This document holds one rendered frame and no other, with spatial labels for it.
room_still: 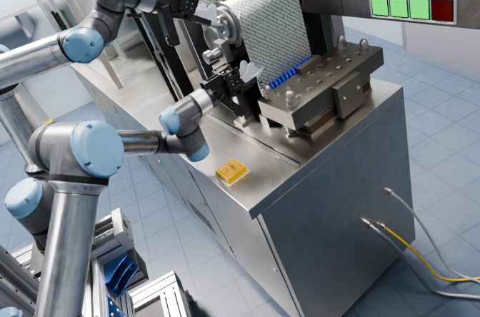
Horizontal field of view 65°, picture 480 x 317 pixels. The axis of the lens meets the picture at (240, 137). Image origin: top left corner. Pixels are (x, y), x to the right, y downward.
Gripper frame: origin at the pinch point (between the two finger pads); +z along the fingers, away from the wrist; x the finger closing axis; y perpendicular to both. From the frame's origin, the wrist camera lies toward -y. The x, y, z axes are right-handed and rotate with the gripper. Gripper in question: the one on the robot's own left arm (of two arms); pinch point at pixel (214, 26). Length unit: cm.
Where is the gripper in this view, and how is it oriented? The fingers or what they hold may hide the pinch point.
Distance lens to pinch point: 115.8
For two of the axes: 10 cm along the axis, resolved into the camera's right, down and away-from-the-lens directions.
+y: 2.6, -9.4, -2.1
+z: 7.9, 0.8, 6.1
